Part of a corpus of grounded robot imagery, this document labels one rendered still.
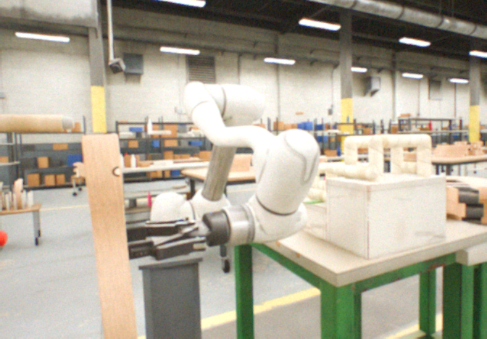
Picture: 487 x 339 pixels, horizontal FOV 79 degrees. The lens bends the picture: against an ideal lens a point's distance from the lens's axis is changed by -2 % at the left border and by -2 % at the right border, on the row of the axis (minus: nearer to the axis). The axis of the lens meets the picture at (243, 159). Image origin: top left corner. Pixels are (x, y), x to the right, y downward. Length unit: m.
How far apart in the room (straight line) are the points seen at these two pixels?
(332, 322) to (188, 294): 0.86
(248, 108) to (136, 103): 10.78
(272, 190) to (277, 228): 0.11
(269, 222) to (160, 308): 0.93
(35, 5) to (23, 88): 11.51
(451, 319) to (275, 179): 0.75
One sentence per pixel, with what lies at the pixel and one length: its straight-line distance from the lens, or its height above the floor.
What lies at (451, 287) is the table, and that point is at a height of 0.77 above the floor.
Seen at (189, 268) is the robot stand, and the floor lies 0.65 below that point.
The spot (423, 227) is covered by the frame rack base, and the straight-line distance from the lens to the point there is 0.88.
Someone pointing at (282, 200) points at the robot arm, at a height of 1.08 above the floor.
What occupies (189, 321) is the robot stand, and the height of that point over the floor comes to 0.40.
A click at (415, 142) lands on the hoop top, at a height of 1.19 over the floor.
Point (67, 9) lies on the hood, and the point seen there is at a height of 1.41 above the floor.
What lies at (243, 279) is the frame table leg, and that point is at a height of 0.70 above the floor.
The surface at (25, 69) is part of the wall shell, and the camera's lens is 12.16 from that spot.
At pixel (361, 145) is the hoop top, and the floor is 1.19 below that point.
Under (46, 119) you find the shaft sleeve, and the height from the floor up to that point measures 1.26.
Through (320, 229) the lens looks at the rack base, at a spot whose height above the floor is 0.96.
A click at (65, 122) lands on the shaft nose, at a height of 1.25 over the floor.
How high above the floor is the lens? 1.20
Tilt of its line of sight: 3 degrees down
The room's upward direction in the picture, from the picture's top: 2 degrees counter-clockwise
